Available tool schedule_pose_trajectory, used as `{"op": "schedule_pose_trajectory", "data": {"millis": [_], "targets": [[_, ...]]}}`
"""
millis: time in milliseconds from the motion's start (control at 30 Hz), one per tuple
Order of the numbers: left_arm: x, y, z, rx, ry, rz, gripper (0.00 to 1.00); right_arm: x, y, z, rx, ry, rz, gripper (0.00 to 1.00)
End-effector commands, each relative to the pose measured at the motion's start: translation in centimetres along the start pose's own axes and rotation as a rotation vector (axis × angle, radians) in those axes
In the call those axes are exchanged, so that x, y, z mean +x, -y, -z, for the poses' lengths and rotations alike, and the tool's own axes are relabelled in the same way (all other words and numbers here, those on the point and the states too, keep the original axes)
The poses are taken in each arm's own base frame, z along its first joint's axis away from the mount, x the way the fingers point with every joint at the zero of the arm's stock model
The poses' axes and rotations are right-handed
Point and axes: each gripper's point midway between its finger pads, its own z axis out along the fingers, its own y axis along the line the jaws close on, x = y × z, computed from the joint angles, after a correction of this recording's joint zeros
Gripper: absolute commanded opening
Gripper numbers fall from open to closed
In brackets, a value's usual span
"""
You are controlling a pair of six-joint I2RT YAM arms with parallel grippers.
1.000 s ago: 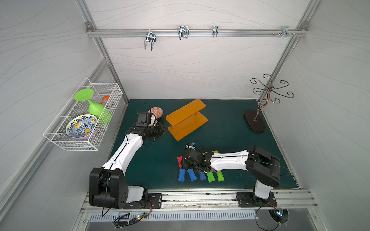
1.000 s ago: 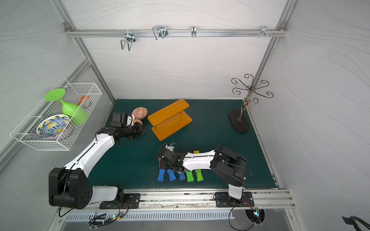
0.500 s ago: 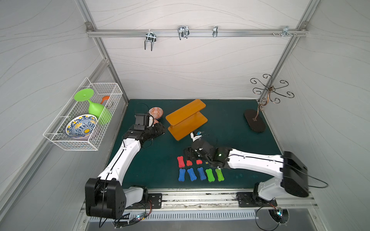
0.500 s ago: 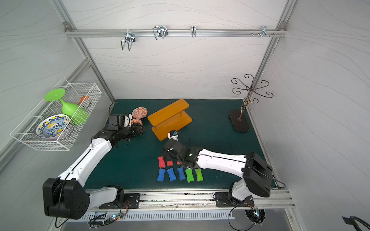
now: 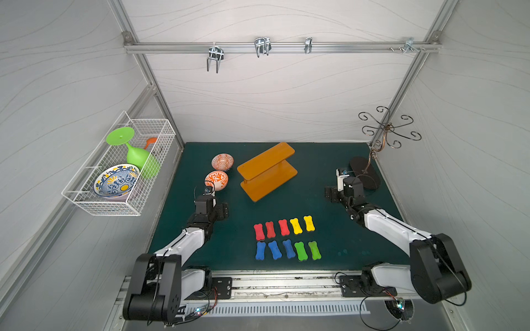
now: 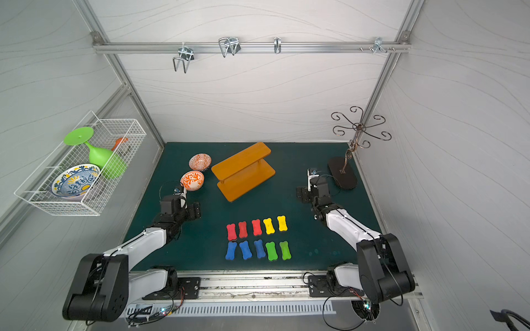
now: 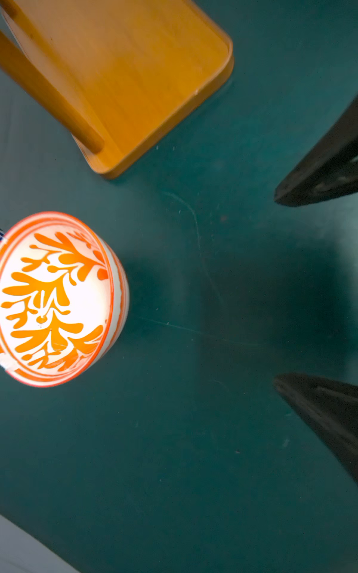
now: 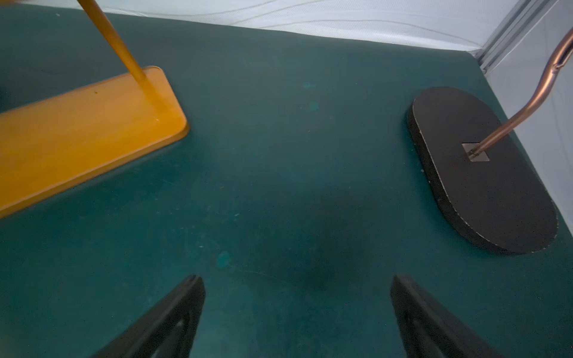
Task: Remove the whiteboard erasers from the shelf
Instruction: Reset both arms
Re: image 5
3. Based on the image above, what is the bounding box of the yellow eraser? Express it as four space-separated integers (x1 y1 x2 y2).
290 218 303 235
303 215 316 232

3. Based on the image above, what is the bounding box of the red eraser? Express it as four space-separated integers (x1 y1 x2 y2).
278 219 290 237
265 221 276 239
253 223 265 241

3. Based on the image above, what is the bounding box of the blue eraser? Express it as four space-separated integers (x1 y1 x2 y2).
255 241 266 261
268 241 282 261
282 239 296 259

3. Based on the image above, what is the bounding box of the wooden two-tier shelf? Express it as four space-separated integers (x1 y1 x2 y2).
237 142 298 202

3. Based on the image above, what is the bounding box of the green eraser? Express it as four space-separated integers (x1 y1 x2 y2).
308 241 322 261
294 241 309 261

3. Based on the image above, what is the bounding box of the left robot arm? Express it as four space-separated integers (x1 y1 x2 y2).
122 193 229 325

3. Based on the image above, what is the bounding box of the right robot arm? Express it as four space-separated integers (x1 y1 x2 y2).
324 175 472 304

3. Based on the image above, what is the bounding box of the orange leaf bowl near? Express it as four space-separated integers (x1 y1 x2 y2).
204 170 229 192

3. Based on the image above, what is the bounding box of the orange patterned bowl far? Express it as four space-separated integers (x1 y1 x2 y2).
211 153 234 172

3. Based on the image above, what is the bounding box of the green plastic goblet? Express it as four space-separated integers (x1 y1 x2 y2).
106 127 161 179

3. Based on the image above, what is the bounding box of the white vent strip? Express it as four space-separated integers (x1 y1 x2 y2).
206 300 371 317

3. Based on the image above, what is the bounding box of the orange utensil in basket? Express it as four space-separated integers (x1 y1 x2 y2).
144 137 157 150

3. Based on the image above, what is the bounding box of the blue yellow ceramic bowl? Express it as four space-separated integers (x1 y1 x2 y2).
93 164 140 201

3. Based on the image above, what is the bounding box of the small metal hook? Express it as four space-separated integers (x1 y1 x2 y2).
304 37 313 55

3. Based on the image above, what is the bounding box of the metal double hook left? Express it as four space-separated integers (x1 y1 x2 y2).
206 46 224 73

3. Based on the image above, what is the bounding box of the metal hook middle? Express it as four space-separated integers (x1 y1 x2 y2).
254 37 272 58

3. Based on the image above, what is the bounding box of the metal hook right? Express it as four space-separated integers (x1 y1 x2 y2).
389 37 423 54

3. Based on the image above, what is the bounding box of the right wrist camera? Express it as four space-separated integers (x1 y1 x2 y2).
335 168 351 192

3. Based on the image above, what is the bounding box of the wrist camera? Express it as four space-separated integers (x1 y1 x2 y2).
335 168 351 192
194 186 216 215

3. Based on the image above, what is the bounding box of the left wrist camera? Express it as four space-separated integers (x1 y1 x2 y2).
194 186 216 215

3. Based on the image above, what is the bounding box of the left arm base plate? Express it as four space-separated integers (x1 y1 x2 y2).
186 277 233 301

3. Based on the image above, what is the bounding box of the right base cable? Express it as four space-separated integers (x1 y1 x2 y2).
334 269 409 331

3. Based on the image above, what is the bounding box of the base cable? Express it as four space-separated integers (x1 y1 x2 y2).
334 269 409 331
169 285 219 325

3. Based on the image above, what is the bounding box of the copper wire hanger stand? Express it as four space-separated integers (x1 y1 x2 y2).
349 111 422 190

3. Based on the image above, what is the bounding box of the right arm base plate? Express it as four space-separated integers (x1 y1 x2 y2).
334 273 398 298

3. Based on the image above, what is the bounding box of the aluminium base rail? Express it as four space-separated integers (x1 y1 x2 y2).
181 270 363 310

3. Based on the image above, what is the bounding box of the white wire basket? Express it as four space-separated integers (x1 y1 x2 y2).
62 112 175 217

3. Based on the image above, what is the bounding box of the left base cable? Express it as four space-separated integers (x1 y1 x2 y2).
169 285 219 325

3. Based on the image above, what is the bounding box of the aluminium top rail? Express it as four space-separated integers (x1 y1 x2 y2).
124 41 442 55

